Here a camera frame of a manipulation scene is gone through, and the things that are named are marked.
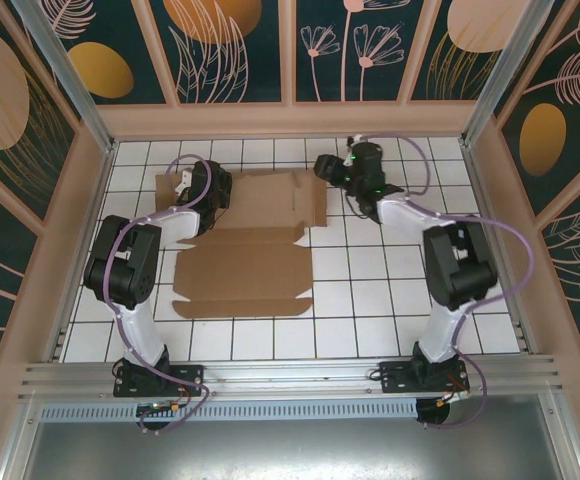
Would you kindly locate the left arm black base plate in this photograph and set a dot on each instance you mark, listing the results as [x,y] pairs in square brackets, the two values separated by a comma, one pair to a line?
[190,375]

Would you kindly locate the grey metal sheet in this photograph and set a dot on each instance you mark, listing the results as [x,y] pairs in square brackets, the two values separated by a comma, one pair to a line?
[290,450]

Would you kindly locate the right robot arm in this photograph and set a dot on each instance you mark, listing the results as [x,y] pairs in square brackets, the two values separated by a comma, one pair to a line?
[460,270]

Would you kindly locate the aluminium mounting rail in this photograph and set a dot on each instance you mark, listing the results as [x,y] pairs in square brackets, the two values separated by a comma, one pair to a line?
[290,375]

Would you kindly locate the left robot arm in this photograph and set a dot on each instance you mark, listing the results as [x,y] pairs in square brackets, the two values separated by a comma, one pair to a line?
[135,260]

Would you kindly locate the brown cardboard paper box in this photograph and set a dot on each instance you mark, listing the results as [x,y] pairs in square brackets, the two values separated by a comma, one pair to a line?
[250,270]

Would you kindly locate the aluminium frame post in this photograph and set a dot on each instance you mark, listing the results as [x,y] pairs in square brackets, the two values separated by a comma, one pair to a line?
[70,80]
[505,65]

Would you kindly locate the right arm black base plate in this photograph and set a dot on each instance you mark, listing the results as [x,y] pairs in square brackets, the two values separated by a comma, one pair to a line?
[395,377]

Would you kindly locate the small circuit board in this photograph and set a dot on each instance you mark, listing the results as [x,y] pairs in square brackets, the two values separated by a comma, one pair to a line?
[160,407]

